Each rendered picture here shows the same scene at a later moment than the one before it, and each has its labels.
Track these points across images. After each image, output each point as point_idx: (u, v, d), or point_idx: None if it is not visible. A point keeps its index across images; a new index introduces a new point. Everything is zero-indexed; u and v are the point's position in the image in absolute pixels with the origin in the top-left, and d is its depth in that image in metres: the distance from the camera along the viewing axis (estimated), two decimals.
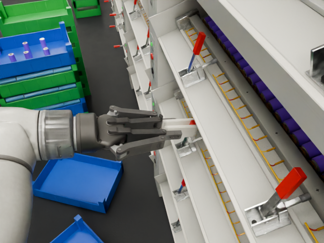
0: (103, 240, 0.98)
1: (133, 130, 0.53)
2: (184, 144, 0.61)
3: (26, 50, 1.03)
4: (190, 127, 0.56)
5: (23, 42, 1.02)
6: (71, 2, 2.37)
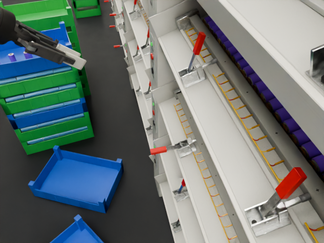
0: (103, 240, 0.98)
1: (40, 40, 0.67)
2: (180, 145, 0.62)
3: None
4: (81, 59, 0.75)
5: None
6: (71, 2, 2.37)
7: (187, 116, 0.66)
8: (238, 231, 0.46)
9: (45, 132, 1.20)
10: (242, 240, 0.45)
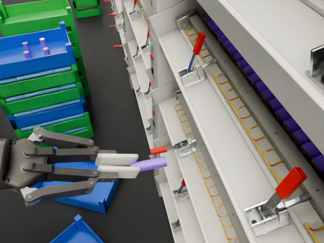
0: (103, 240, 0.98)
1: (56, 168, 0.43)
2: (180, 145, 0.62)
3: (26, 50, 1.03)
4: (129, 170, 0.47)
5: (23, 42, 1.02)
6: (71, 2, 2.37)
7: (187, 116, 0.66)
8: (238, 231, 0.46)
9: None
10: (242, 240, 0.45)
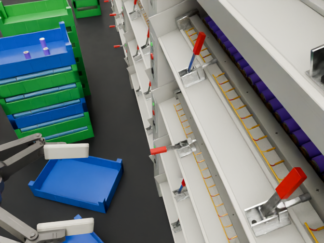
0: (103, 240, 0.98)
1: None
2: (180, 145, 0.62)
3: None
4: (79, 224, 0.37)
5: None
6: (71, 2, 2.37)
7: (187, 116, 0.66)
8: (238, 231, 0.46)
9: (45, 132, 1.20)
10: (242, 240, 0.45)
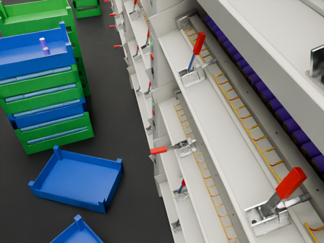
0: (103, 240, 0.98)
1: None
2: (180, 145, 0.62)
3: None
4: None
5: None
6: (71, 2, 2.37)
7: (187, 116, 0.66)
8: (238, 231, 0.46)
9: (45, 132, 1.20)
10: (242, 240, 0.45)
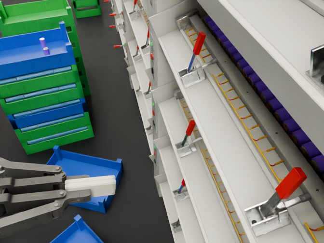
0: (103, 240, 0.98)
1: (14, 196, 0.37)
2: (184, 144, 0.61)
3: None
4: (102, 184, 0.40)
5: None
6: (71, 2, 2.37)
7: None
8: None
9: (45, 132, 1.20)
10: None
